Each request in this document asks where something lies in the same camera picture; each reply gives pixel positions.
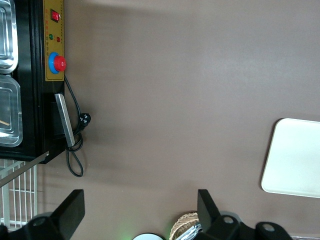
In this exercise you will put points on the light tan wicker basket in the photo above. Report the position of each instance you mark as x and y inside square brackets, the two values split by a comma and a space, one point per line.
[180, 222]

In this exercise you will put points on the stacked foil containers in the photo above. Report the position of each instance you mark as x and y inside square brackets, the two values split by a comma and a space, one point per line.
[190, 231]

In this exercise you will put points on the black appliance with yellow panel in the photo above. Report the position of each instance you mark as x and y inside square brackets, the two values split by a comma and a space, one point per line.
[27, 100]

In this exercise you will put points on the cream plastic tray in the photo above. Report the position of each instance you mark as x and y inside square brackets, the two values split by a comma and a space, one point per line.
[292, 160]

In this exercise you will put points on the steel food container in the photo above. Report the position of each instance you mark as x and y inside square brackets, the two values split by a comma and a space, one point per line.
[7, 37]
[10, 112]

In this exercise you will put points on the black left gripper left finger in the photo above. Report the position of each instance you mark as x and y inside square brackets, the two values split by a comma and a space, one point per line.
[70, 215]

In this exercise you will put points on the red rocker switch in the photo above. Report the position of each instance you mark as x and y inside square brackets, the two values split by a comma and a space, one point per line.
[55, 15]

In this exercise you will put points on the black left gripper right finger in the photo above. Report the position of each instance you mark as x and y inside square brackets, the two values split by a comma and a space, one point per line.
[212, 222]

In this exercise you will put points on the thin wooden stick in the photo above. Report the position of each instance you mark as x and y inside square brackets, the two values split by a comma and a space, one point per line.
[5, 122]

